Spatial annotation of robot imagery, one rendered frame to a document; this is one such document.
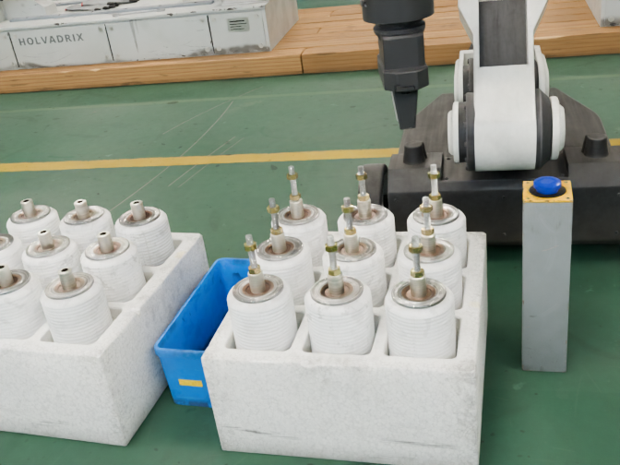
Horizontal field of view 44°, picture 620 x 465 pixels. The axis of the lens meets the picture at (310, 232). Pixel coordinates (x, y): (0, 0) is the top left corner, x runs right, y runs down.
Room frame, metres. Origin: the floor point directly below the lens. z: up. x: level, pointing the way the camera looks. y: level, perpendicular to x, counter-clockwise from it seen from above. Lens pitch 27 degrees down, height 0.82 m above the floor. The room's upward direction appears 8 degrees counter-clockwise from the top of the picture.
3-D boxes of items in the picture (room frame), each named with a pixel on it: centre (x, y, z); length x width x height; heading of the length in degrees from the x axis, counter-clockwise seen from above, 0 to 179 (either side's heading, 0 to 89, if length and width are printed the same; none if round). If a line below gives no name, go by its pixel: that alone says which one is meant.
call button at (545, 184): (1.02, -0.36, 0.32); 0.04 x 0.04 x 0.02
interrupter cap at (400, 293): (0.88, -0.14, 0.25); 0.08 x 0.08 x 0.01
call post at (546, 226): (1.02, -0.36, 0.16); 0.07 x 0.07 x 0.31; 73
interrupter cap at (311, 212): (1.18, 0.02, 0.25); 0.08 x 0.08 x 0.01
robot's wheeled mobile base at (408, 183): (1.63, -0.47, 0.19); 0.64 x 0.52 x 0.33; 165
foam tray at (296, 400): (1.03, -0.06, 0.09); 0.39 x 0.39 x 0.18; 73
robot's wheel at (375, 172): (1.46, -0.15, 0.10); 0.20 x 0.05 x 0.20; 165
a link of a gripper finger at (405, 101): (0.92, -0.14, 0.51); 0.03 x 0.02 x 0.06; 87
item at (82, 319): (1.04, 0.38, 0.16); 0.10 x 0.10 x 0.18
